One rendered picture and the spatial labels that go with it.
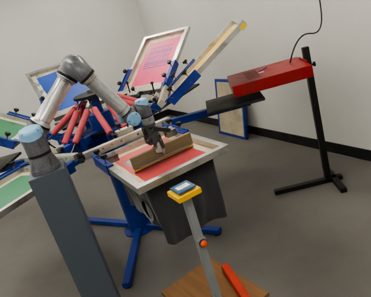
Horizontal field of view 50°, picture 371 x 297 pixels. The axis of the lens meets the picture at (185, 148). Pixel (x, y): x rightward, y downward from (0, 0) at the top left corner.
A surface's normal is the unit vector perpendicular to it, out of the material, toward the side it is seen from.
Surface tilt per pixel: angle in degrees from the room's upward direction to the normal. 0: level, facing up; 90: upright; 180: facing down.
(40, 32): 90
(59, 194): 90
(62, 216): 90
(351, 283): 0
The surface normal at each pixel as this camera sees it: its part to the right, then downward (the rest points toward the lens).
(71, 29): 0.47, 0.18
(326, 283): -0.27, -0.90
